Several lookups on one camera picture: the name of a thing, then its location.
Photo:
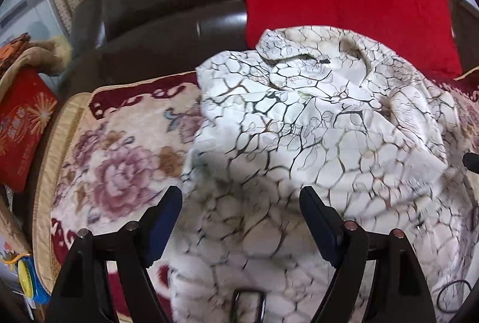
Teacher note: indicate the white crackle-print jacket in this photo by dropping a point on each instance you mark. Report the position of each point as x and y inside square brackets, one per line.
[299, 128]

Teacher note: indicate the brown leather sofa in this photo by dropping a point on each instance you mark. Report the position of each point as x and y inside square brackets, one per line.
[157, 8]

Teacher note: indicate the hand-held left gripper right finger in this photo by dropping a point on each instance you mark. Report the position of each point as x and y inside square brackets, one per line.
[318, 225]

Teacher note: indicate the yellow and blue toy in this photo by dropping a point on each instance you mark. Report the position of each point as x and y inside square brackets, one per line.
[28, 278]

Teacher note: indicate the floral plush sofa cover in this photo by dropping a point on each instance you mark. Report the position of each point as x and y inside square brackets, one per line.
[112, 158]

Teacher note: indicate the tan plush cloth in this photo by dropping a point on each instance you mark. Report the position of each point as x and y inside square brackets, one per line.
[41, 59]

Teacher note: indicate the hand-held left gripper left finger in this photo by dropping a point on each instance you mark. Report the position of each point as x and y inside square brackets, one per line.
[162, 229]

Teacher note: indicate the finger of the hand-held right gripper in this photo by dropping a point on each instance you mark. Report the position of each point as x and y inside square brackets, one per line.
[472, 162]

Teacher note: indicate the red gift box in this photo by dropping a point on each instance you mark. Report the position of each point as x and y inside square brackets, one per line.
[22, 124]

